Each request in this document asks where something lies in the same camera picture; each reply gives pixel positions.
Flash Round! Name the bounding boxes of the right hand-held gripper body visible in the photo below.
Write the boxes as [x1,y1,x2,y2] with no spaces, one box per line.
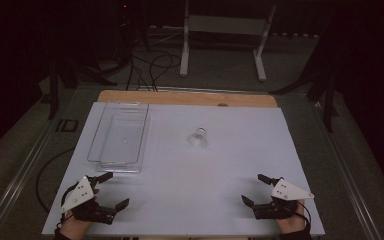
[252,177,315,221]

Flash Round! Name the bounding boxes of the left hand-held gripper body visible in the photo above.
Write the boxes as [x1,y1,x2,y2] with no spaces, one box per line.
[59,176,118,225]

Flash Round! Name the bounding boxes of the person's right hand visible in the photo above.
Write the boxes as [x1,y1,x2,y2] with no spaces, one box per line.
[275,200,307,235]

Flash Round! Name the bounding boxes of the person's left hand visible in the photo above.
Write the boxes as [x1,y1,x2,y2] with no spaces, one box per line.
[59,188,100,240]

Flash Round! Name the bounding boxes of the clear plastic tray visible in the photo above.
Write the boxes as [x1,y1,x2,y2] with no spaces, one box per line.
[86,101,151,174]

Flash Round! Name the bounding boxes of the white table sheet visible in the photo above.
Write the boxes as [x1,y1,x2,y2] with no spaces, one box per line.
[41,101,326,238]

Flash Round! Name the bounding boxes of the black square floor plate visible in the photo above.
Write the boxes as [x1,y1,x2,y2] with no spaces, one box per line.
[55,118,80,134]

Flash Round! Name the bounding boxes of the small clear plastic cup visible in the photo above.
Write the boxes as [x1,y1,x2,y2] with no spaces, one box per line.
[187,126,210,150]

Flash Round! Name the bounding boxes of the black tripod stand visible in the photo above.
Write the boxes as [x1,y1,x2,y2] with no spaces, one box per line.
[47,46,118,121]
[269,29,340,134]

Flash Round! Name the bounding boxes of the white metal stand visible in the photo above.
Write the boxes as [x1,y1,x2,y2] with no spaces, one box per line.
[179,0,278,83]

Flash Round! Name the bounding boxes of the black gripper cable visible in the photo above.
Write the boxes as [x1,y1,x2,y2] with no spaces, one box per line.
[57,183,78,231]
[294,199,313,232]

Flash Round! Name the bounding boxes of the black cable loop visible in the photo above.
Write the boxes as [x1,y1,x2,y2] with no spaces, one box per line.
[35,147,77,214]

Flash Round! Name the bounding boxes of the metal floor rail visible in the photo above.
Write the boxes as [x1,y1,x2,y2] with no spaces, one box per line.
[0,96,78,236]
[308,98,383,240]

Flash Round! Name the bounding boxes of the black floor cables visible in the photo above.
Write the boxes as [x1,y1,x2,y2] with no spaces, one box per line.
[125,52,183,93]

